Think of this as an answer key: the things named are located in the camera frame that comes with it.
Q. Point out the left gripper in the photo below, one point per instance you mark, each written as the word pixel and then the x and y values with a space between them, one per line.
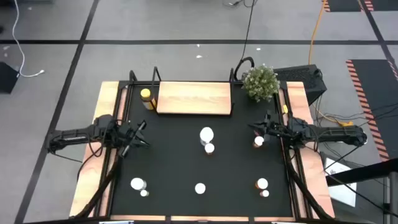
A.
pixel 127 135

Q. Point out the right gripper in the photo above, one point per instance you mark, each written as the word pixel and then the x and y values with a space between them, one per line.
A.
pixel 276 129

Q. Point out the amber pill bottle white label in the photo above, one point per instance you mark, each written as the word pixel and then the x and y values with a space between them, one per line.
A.
pixel 258 141

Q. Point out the brown bottle yellow cap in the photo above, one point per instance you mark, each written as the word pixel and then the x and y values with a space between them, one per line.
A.
pixel 148 101

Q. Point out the white aspirin bottle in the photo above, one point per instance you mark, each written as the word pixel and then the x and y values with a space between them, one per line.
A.
pixel 137 183

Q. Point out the white bottle purple label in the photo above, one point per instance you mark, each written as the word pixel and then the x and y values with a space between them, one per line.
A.
pixel 206 134

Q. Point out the amber pill bottle white cap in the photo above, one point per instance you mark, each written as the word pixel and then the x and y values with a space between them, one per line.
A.
pixel 209 148

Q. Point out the large amber pill bottle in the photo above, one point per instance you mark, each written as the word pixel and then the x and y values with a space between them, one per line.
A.
pixel 262 183
pixel 200 188

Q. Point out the small pink pill bottle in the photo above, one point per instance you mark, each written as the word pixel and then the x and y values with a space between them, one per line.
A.
pixel 264 193

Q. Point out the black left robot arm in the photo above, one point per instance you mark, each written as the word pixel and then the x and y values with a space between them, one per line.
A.
pixel 71 135

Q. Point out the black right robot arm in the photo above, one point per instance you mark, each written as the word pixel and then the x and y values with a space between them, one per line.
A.
pixel 335 133

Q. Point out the yellow tag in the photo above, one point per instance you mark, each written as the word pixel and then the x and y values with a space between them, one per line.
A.
pixel 285 109

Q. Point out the potted green plant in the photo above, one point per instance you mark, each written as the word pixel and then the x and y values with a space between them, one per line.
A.
pixel 261 82

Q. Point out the black computer case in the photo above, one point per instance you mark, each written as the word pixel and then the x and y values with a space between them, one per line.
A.
pixel 300 82

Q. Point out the light wooden board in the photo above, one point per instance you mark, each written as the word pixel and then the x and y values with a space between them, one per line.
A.
pixel 192 98

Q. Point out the yellow power plug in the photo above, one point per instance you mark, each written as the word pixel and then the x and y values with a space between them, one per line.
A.
pixel 345 124

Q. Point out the white paper sheet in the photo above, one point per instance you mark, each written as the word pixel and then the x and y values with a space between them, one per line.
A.
pixel 342 186

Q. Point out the black stand beam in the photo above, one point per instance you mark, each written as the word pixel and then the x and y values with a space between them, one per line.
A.
pixel 360 174

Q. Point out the black hazard-striped floor mat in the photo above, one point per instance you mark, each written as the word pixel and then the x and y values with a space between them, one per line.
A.
pixel 377 102
pixel 342 4
pixel 384 3

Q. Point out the black floor box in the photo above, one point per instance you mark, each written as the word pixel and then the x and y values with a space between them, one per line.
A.
pixel 7 77

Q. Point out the black aluminium table frame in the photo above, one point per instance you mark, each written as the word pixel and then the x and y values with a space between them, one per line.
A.
pixel 295 193

